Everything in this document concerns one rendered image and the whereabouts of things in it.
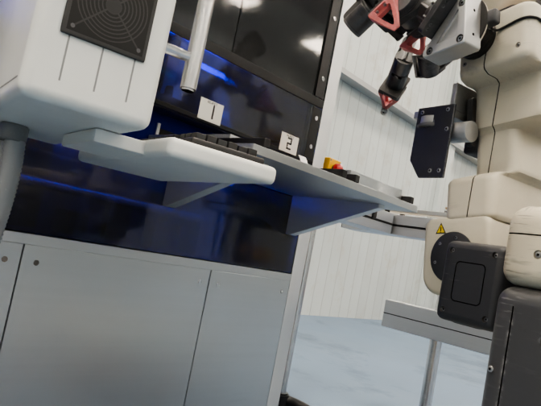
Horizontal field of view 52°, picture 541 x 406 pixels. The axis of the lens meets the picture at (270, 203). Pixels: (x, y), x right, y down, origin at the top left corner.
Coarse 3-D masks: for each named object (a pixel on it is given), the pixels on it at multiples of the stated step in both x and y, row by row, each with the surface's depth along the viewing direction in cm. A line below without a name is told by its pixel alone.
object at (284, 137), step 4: (284, 132) 178; (284, 136) 179; (288, 136) 180; (292, 136) 181; (280, 140) 177; (284, 140) 179; (288, 140) 180; (292, 140) 181; (296, 140) 183; (280, 144) 177; (284, 144) 179; (288, 144) 180; (292, 144) 182; (296, 144) 183; (280, 148) 178; (284, 148) 179; (292, 148) 182; (296, 148) 183; (288, 152) 181; (292, 152) 182
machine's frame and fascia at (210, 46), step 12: (180, 36) 147; (216, 48) 156; (228, 60) 160; (240, 60) 163; (252, 72) 167; (264, 72) 170; (276, 84) 174; (288, 84) 178; (300, 96) 183; (312, 96) 187; (168, 108) 146; (204, 120) 155; (228, 132) 163; (240, 132) 165
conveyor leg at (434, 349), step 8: (432, 344) 231; (440, 344) 231; (432, 352) 230; (432, 360) 230; (432, 368) 230; (424, 376) 231; (432, 376) 229; (424, 384) 230; (432, 384) 229; (424, 392) 229; (432, 392) 229; (424, 400) 229
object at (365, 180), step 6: (360, 174) 147; (360, 180) 148; (366, 180) 150; (372, 180) 152; (366, 186) 150; (372, 186) 152; (378, 186) 154; (384, 186) 156; (390, 186) 158; (384, 192) 156; (390, 192) 159; (396, 192) 161; (402, 192) 163
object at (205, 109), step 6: (204, 102) 154; (210, 102) 156; (204, 108) 155; (210, 108) 156; (216, 108) 157; (222, 108) 159; (198, 114) 153; (204, 114) 155; (210, 114) 156; (216, 114) 158; (210, 120) 156; (216, 120) 158
